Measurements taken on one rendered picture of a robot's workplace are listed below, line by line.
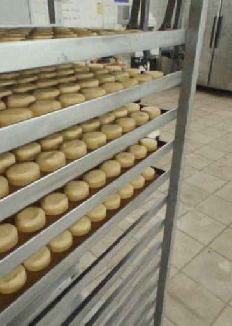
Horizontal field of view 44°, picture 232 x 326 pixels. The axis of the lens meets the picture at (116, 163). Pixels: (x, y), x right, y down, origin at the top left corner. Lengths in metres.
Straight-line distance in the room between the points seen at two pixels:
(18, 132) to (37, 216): 0.18
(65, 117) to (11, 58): 0.11
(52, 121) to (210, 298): 1.53
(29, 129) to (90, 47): 0.15
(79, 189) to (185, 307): 1.26
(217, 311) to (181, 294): 0.19
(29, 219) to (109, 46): 0.31
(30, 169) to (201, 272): 1.57
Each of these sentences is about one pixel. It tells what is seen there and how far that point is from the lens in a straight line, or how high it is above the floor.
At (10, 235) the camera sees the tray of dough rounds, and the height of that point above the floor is 1.06.
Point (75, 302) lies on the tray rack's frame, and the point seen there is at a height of 0.15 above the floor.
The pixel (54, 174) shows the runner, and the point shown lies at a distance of 0.44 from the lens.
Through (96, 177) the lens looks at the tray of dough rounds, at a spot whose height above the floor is 1.06.
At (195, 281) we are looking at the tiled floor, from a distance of 1.85.
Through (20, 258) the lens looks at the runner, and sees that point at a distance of 0.46.
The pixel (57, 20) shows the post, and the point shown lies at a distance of 0.98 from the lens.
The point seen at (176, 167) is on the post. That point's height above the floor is 0.99.
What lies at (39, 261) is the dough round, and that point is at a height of 0.97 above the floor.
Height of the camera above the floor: 1.36
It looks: 27 degrees down
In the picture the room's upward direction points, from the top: 1 degrees clockwise
